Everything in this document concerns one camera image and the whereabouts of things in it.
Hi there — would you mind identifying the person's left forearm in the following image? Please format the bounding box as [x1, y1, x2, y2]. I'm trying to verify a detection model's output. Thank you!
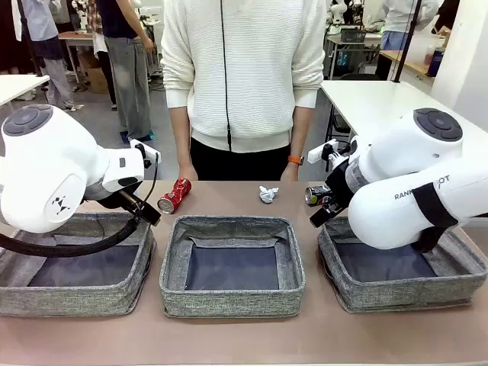
[288, 104, 317, 159]

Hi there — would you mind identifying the black left arm cable bundle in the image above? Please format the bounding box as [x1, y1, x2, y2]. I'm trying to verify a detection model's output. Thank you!
[0, 154, 160, 258]

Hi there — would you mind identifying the large white table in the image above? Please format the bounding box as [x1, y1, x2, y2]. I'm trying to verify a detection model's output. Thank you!
[319, 79, 488, 161]

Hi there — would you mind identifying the black chair frame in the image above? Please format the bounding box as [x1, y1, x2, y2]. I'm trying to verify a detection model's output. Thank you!
[323, 106, 354, 153]

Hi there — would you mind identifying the wooden top table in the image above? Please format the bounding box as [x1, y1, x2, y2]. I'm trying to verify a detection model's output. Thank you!
[380, 49, 438, 80]

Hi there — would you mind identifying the person in grey wide jeans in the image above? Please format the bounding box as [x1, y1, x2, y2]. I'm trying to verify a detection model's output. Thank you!
[95, 0, 156, 141]

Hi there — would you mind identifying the person's right hand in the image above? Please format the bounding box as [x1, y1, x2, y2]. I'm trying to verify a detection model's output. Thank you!
[177, 162, 200, 182]

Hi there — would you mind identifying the brown top metal table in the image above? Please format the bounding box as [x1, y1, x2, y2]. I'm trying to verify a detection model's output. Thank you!
[58, 32, 96, 84]

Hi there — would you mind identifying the small white table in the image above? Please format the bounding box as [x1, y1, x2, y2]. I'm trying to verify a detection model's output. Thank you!
[0, 74, 51, 108]

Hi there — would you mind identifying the grey fabric basket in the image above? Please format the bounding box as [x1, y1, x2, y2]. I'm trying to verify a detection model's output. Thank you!
[317, 215, 488, 314]
[159, 215, 307, 319]
[0, 211, 157, 317]

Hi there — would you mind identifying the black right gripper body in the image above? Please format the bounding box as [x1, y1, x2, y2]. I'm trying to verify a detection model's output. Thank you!
[323, 158, 358, 214]

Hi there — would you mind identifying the crushed black drink can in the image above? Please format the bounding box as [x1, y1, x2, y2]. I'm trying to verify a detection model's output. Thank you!
[303, 185, 333, 207]

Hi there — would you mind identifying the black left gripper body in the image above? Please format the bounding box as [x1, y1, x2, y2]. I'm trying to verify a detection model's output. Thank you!
[84, 185, 145, 219]

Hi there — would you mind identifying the person in grey trousers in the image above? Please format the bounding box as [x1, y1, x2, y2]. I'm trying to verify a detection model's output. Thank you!
[21, 0, 76, 111]

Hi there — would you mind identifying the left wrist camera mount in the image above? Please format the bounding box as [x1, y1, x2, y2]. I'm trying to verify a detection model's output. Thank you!
[129, 139, 162, 169]

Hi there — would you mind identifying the person in plaid shirt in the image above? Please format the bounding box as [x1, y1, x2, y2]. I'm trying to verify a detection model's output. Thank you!
[85, 0, 118, 111]

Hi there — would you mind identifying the person's left hand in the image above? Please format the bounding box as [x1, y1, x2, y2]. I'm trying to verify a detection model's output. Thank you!
[280, 163, 302, 182]

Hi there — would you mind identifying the person's right forearm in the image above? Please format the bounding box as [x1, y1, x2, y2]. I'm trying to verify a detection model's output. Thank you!
[169, 106, 194, 169]

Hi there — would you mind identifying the person in white sweater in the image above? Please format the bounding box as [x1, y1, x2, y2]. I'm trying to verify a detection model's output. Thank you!
[159, 0, 329, 182]

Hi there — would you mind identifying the white paper ball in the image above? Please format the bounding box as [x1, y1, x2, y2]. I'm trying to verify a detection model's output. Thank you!
[258, 185, 281, 205]

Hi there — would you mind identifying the person in light blue shirt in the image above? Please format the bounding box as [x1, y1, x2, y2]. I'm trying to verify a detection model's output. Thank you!
[380, 0, 439, 53]

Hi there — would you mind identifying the dark blue bottle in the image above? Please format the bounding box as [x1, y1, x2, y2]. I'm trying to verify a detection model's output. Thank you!
[425, 43, 445, 78]

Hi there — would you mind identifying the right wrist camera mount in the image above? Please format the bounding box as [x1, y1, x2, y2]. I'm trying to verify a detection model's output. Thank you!
[307, 139, 354, 172]

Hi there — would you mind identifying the black stand pole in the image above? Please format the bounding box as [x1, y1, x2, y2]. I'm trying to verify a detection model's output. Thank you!
[392, 0, 423, 84]
[17, 0, 43, 77]

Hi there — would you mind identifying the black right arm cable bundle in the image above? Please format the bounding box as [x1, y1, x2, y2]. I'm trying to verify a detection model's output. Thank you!
[418, 224, 458, 255]

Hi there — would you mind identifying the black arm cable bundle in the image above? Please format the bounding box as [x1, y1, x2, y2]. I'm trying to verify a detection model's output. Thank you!
[418, 224, 458, 255]
[0, 154, 160, 258]

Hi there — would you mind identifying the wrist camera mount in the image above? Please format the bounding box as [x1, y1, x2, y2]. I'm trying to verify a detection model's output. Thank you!
[307, 139, 354, 172]
[129, 139, 162, 169]

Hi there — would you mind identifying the black plastic crate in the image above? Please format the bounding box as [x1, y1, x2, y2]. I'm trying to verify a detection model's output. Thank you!
[340, 28, 368, 44]

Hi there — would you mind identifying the brown cardboard box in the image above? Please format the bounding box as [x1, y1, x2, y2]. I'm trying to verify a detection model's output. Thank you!
[86, 66, 111, 95]

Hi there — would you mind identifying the thin black hanging cord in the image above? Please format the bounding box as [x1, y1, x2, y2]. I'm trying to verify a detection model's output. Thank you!
[220, 0, 233, 153]

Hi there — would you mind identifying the crushed red soda can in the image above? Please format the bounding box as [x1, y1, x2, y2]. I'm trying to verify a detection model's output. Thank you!
[157, 177, 193, 214]

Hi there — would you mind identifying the grey metal frame table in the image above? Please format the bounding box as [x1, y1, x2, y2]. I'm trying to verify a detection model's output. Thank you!
[325, 33, 383, 79]

